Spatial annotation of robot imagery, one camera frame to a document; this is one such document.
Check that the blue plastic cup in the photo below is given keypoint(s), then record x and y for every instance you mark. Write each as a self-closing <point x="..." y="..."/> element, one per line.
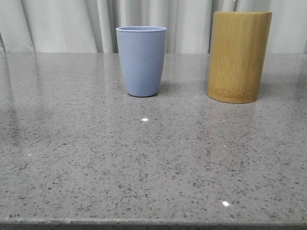
<point x="141" y="52"/>

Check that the bamboo cylinder holder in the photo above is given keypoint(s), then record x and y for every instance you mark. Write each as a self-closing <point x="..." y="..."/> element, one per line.
<point x="238" y="48"/>

